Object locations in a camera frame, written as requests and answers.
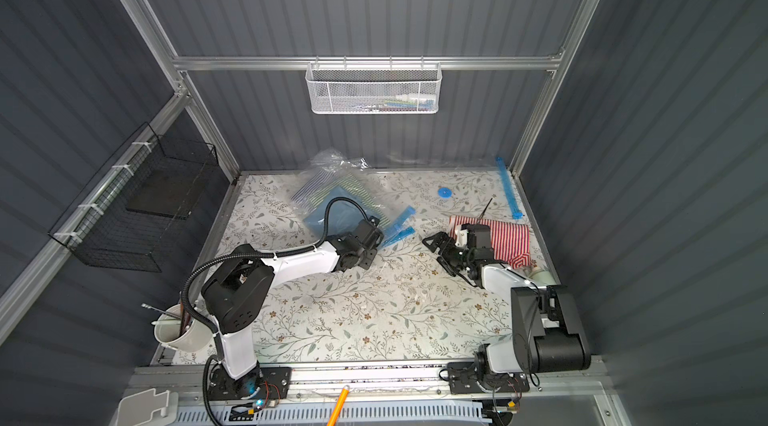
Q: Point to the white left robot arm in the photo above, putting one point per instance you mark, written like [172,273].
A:
[236,291]

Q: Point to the blue round valve cap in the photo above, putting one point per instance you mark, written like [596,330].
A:
[444,192]

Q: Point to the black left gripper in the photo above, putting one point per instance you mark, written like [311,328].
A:
[372,234]

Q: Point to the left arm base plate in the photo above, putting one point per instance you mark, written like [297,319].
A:
[270,383]

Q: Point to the blue white striped garment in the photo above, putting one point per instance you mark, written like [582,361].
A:
[309,195]

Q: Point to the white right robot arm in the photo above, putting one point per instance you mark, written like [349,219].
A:
[547,334]

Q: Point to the red white striped tank top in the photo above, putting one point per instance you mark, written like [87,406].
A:
[510,241]

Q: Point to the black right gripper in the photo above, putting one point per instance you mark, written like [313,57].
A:
[450,253]

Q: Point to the green white striped garment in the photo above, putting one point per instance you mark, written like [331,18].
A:
[351,187]

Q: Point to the white vented cable duct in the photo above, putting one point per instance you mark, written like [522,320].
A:
[433,412]

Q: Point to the clear vacuum bag blue zipper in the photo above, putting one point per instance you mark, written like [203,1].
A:
[336,215]

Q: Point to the white pen cup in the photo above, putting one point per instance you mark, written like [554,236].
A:
[176,330]

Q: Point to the white wire wall basket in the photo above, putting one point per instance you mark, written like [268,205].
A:
[387,91]

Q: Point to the orange pencil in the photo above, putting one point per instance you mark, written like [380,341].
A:
[338,407]

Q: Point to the aluminium corner frame post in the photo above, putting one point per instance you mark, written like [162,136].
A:
[576,33]

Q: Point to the white plastic bracket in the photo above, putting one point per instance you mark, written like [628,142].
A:
[148,408]

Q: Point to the black wire wall basket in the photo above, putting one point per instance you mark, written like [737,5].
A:
[132,218]

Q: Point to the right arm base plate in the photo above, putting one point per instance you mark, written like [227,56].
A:
[466,377]

